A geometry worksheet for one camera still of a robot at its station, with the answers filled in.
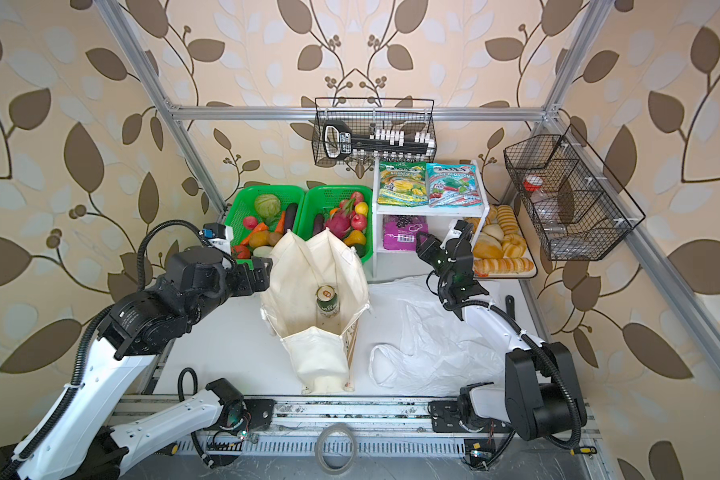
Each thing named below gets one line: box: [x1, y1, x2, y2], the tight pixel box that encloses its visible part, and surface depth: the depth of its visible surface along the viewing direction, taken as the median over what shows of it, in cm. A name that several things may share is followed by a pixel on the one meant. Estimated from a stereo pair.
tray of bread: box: [464, 204, 538, 279], surface depth 106 cm
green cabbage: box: [254, 193, 281, 224], surface depth 114 cm
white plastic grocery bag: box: [369, 276, 507, 396], surface depth 84 cm
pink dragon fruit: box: [326, 210, 352, 239], surface depth 109 cm
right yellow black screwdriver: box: [569, 446, 598, 456], surface depth 71 cm
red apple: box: [351, 213, 367, 231], surface depth 110 cm
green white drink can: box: [316, 285, 340, 318], surface depth 86 cm
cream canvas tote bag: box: [260, 228, 370, 395], surface depth 79 cm
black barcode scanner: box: [323, 120, 431, 160], surface depth 84 cm
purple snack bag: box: [383, 215, 429, 251], surface depth 86 cm
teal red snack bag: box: [426, 163, 483, 208], surface depth 78 cm
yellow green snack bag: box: [378, 161, 429, 207], surface depth 79 cm
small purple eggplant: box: [313, 213, 326, 235], surface depth 114 cm
